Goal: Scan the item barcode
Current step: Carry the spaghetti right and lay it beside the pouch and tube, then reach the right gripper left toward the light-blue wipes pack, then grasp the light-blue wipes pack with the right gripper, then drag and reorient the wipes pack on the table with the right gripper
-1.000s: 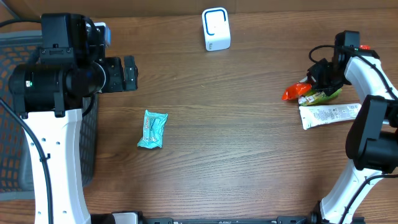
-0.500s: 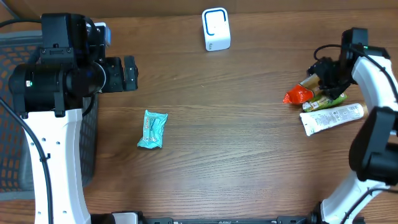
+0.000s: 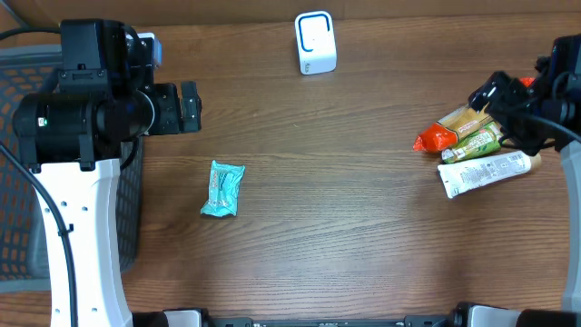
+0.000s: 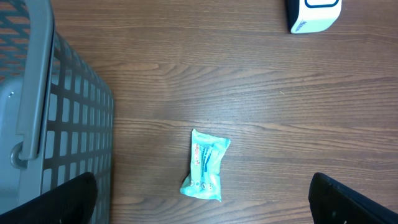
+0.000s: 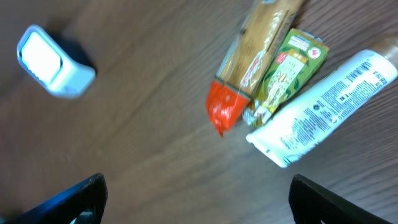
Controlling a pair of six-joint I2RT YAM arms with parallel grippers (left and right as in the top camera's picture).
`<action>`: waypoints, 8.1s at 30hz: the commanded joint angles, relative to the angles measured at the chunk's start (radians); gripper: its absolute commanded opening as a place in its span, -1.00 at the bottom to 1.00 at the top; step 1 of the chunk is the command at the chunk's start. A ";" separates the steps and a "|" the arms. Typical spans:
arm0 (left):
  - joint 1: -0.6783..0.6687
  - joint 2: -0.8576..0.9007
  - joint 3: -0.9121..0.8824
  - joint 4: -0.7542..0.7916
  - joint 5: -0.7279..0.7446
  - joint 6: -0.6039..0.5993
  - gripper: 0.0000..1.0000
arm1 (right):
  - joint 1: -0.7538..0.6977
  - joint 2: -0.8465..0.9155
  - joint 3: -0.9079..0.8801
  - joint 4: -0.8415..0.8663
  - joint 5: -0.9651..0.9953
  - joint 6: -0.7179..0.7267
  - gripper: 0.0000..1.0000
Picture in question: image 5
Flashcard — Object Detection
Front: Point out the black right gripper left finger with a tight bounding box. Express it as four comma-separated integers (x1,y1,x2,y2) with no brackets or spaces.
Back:
5,173,108,224

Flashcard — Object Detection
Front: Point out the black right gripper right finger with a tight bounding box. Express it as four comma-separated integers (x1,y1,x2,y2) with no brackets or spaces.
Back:
289,174,389,224

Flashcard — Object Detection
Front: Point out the white cosmetic tube gold cap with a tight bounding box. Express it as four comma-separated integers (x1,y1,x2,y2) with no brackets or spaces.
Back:
246,35,397,168

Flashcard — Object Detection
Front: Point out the green tea packet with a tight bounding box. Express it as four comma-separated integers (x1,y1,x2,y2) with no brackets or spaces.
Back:
242,28,329,128

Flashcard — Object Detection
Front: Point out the red spaghetti packet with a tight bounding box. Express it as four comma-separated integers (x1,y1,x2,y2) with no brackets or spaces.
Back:
205,0,304,136

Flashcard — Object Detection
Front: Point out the white barcode scanner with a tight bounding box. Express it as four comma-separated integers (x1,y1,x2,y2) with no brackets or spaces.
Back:
16,24,96,99

